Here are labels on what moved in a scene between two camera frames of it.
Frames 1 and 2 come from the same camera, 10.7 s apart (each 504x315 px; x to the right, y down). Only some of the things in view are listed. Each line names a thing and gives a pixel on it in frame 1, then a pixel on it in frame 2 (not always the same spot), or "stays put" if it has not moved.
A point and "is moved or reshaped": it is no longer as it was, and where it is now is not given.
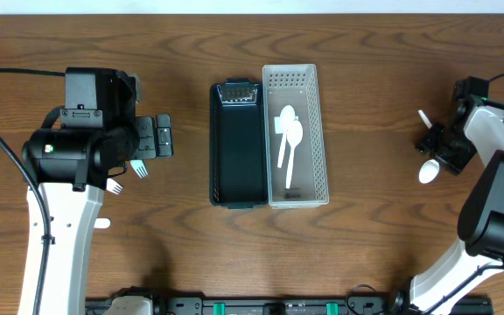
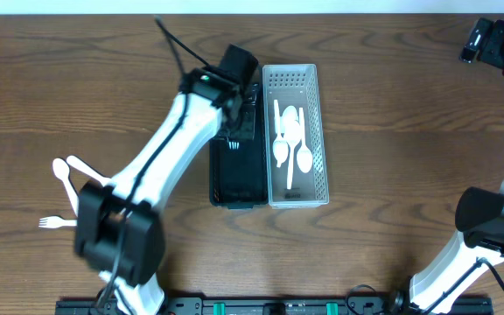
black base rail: [291, 306] stays put
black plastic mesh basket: [237, 155] stays put
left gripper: [148, 137] to [243, 121]
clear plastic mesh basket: [297, 172] stays put
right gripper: [446, 146] to [486, 37]
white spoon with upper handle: [425, 120] to [280, 150]
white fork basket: [139, 167] is moved or reshaped
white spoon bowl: [428, 171] to [304, 157]
